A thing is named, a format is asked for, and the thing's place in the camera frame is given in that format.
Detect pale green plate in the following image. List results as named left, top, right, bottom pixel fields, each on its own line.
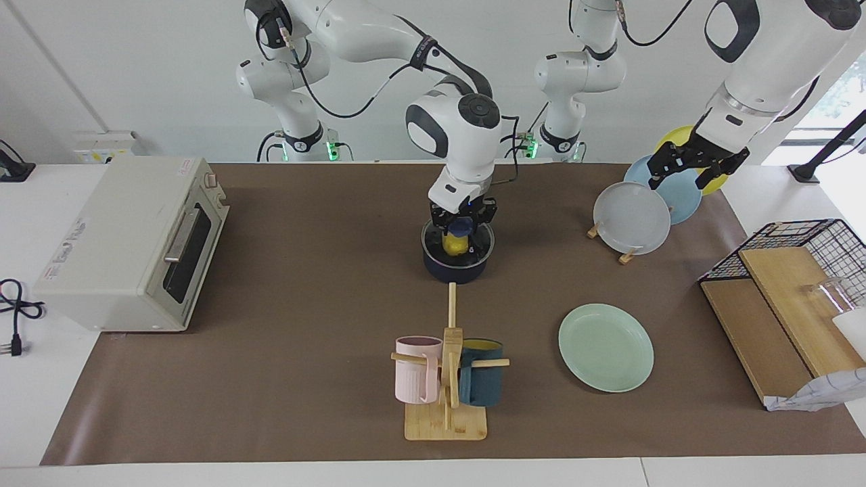
left=558, top=303, right=655, bottom=394

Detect black clamp base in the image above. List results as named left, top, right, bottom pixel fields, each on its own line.
left=0, top=139, right=37, bottom=184

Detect clear glass cup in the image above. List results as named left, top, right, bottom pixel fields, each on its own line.
left=802, top=277, right=854, bottom=317

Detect wooden shelf boards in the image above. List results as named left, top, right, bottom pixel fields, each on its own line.
left=700, top=246, right=866, bottom=407

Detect black power cord with plug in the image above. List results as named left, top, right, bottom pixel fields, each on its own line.
left=0, top=279, right=45, bottom=358

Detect yellow plate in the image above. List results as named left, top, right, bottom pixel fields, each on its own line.
left=654, top=126, right=731, bottom=197

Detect dark blue handled pot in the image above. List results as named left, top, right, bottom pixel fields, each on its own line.
left=421, top=218, right=495, bottom=285

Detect black wire basket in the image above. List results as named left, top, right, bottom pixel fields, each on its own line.
left=698, top=218, right=866, bottom=313

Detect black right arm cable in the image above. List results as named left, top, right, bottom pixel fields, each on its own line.
left=273, top=16, right=520, bottom=185

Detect wooden plate rack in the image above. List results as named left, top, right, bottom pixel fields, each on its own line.
left=587, top=220, right=641, bottom=265

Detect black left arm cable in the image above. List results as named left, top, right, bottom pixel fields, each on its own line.
left=611, top=0, right=696, bottom=47

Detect brown table mat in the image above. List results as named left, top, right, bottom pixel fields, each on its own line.
left=41, top=162, right=866, bottom=466

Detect white toaster oven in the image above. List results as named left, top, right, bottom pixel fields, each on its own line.
left=32, top=156, right=231, bottom=333

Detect wooden mug rack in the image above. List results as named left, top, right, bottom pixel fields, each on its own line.
left=390, top=283, right=510, bottom=442

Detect white cup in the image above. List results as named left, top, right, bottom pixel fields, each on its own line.
left=832, top=308, right=866, bottom=361

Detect black right base cable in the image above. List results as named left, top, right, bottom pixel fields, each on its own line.
left=256, top=131, right=286, bottom=163

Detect black base cable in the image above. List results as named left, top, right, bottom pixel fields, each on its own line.
left=518, top=101, right=550, bottom=160
left=256, top=131, right=286, bottom=163

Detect white checked cloth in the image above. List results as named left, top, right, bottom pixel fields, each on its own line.
left=764, top=367, right=866, bottom=413

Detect glass lid with blue knob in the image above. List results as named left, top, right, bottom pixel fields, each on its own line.
left=421, top=215, right=495, bottom=266

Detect light blue plate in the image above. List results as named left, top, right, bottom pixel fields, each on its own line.
left=624, top=155, right=703, bottom=226

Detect pink ribbed mug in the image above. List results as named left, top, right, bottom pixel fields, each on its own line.
left=395, top=336, right=444, bottom=405

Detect black left base cable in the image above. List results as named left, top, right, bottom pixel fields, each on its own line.
left=518, top=101, right=550, bottom=160

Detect white wall socket box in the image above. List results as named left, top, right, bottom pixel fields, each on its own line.
left=73, top=131, right=137, bottom=165

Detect teal ribbed mug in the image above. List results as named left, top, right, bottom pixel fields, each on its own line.
left=458, top=338, right=505, bottom=408

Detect grey plate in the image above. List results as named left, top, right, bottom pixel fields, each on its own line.
left=594, top=181, right=672, bottom=256

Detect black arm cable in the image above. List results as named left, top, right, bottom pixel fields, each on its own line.
left=273, top=16, right=520, bottom=185
left=611, top=0, right=696, bottom=47

